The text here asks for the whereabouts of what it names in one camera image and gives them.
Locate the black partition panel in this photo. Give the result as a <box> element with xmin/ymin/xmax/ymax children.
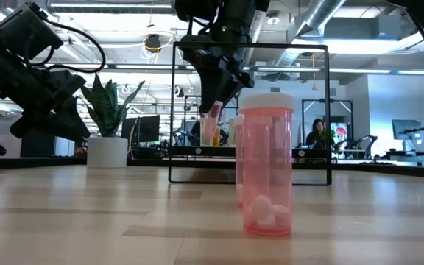
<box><xmin>20</xmin><ymin>130</ymin><xmax>55</xmax><ymax>158</ymax></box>

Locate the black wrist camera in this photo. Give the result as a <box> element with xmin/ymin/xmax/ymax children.
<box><xmin>174</xmin><ymin>0</ymin><xmax>221</xmax><ymax>22</ymax></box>
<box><xmin>0</xmin><ymin>2</ymin><xmax>65</xmax><ymax>60</ymax></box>

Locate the silver smooth ventilation duct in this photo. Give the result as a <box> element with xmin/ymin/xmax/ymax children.
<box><xmin>270</xmin><ymin>0</ymin><xmax>347</xmax><ymax>77</ymax></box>

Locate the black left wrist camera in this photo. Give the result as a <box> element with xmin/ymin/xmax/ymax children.
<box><xmin>0</xmin><ymin>2</ymin><xmax>65</xmax><ymax>60</ymax></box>

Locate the black background metal frame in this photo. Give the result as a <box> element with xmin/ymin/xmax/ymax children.
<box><xmin>184</xmin><ymin>94</ymin><xmax>239</xmax><ymax>148</ymax></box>
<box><xmin>301</xmin><ymin>98</ymin><xmax>354</xmax><ymax>148</ymax></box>

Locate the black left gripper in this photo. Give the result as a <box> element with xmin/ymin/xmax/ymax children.
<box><xmin>9</xmin><ymin>68</ymin><xmax>92</xmax><ymax>144</ymax></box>

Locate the small green background plant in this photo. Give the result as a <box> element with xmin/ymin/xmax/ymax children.
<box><xmin>320</xmin><ymin>128</ymin><xmax>337</xmax><ymax>145</ymax></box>

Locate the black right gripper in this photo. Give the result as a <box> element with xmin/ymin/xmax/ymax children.
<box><xmin>180</xmin><ymin>39</ymin><xmax>256</xmax><ymax>115</ymax></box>

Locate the black jointed stand arm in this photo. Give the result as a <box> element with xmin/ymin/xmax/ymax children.
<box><xmin>399</xmin><ymin>124</ymin><xmax>424</xmax><ymax>158</ymax></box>

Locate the person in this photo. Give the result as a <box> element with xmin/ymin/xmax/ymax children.
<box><xmin>191</xmin><ymin>120</ymin><xmax>202</xmax><ymax>146</ymax></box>
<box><xmin>305</xmin><ymin>118</ymin><xmax>327</xmax><ymax>148</ymax></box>

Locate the wall display screen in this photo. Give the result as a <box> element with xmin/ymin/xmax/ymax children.
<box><xmin>331</xmin><ymin>123</ymin><xmax>349</xmax><ymax>148</ymax></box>

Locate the green snake plant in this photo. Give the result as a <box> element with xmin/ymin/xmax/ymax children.
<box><xmin>80</xmin><ymin>73</ymin><xmax>146</xmax><ymax>139</ymax></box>

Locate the black frame wooden shelf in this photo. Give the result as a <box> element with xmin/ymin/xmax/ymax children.
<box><xmin>168</xmin><ymin>40</ymin><xmax>333</xmax><ymax>187</ymax></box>

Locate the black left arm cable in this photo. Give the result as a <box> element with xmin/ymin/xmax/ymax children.
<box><xmin>24</xmin><ymin>16</ymin><xmax>107</xmax><ymax>74</ymax></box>

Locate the black computer monitor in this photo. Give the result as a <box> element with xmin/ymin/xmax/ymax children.
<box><xmin>121</xmin><ymin>115</ymin><xmax>160</xmax><ymax>144</ymax></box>
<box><xmin>392</xmin><ymin>119</ymin><xmax>422</xmax><ymax>141</ymax></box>

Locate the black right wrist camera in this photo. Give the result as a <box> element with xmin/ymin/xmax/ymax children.
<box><xmin>174</xmin><ymin>0</ymin><xmax>221</xmax><ymax>22</ymax></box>

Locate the white round plant pot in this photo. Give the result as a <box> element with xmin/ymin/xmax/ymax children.
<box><xmin>86</xmin><ymin>136</ymin><xmax>129</xmax><ymax>169</ymax></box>

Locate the black hanging cord reel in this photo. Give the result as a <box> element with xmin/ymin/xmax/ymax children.
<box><xmin>144</xmin><ymin>33</ymin><xmax>163</xmax><ymax>54</ymax></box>

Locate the pink pill bottle white cap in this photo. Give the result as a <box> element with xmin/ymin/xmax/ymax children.
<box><xmin>200</xmin><ymin>99</ymin><xmax>225</xmax><ymax>140</ymax></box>
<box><xmin>238</xmin><ymin>93</ymin><xmax>296</xmax><ymax>237</ymax></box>
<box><xmin>233</xmin><ymin>114</ymin><xmax>245</xmax><ymax>211</ymax></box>

